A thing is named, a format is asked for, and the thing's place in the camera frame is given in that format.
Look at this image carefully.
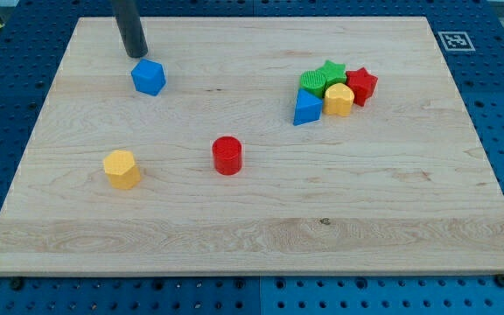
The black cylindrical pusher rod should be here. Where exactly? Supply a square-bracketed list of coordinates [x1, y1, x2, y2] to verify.
[111, 0, 148, 58]

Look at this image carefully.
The blue cube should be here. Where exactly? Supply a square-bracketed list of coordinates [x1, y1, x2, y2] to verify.
[131, 59, 166, 96]

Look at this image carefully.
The blue triangle block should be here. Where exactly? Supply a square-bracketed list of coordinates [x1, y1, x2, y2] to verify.
[293, 89, 323, 126]

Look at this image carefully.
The yellow hexagon block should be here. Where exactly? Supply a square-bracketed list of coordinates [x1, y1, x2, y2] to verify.
[103, 150, 142, 190]

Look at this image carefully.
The red cylinder block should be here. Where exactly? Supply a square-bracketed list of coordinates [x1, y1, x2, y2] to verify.
[212, 136, 242, 176]

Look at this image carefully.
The green cylinder block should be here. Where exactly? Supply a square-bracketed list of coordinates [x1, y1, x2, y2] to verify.
[299, 70, 326, 98]

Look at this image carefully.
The light wooden board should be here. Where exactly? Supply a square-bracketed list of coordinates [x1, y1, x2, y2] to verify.
[0, 17, 504, 277]

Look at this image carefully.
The green star block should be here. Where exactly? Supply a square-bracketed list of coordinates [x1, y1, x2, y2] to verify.
[318, 60, 347, 88]

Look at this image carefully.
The yellow heart block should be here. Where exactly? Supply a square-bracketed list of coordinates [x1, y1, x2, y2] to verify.
[322, 83, 354, 116]

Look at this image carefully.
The red star block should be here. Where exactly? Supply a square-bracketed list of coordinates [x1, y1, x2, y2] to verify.
[346, 67, 378, 107]

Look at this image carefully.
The white fiducial marker tag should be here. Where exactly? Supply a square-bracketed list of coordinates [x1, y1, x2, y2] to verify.
[437, 31, 475, 52]

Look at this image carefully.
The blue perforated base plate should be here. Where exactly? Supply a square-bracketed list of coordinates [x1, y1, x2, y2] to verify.
[0, 1, 504, 314]

